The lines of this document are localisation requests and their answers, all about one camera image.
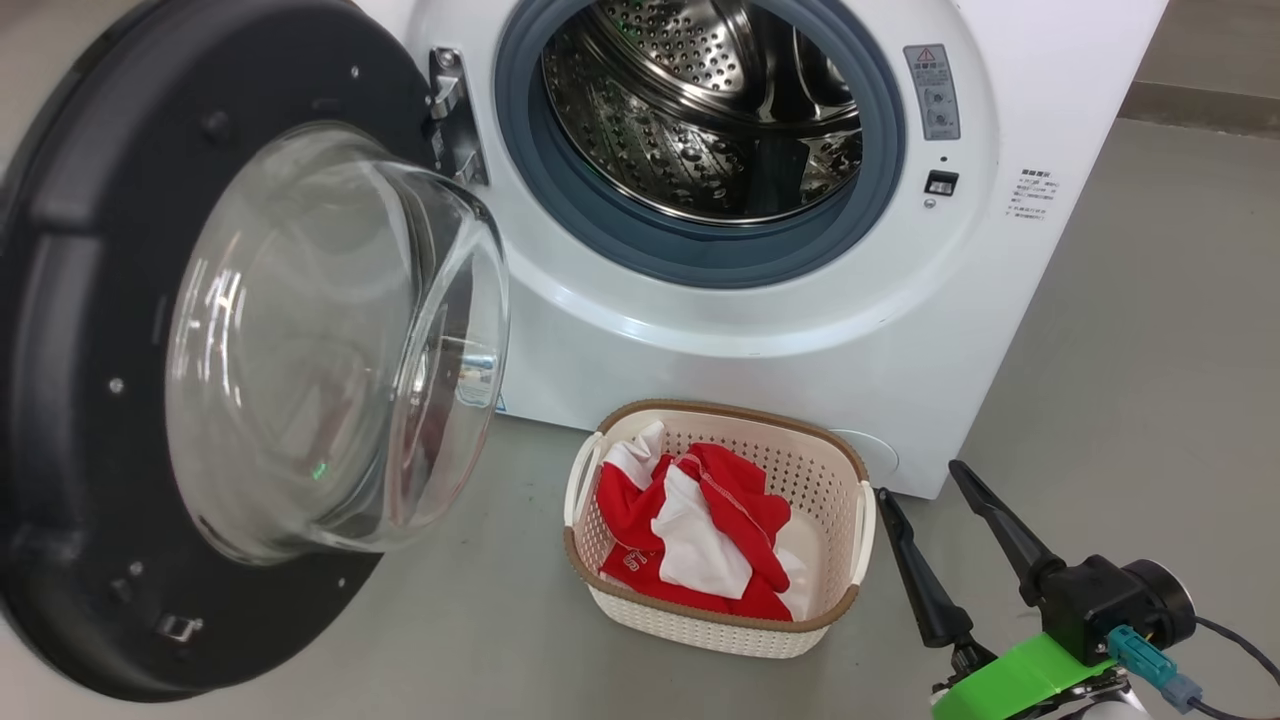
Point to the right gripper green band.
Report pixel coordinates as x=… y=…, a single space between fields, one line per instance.
x=1010 y=685

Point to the red and white garment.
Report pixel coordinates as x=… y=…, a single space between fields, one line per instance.
x=730 y=500

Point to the black round glass washer door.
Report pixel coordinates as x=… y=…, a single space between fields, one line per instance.
x=80 y=300

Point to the cream perforated laundry basket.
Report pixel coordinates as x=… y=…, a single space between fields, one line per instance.
x=720 y=635

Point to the white front-load washing machine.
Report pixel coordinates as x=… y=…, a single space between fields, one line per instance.
x=1000 y=300

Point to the grey rubber door gasket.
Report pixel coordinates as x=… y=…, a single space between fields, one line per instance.
x=620 y=240

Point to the metal door hinge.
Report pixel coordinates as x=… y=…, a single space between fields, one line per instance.
x=455 y=110

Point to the round white filter cover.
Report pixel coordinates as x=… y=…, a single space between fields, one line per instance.
x=870 y=455

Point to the grey warning sticker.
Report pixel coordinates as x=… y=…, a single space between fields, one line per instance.
x=932 y=90

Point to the steel washer drum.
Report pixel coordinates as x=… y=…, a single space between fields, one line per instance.
x=700 y=120

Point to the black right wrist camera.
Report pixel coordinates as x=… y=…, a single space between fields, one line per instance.
x=1110 y=600

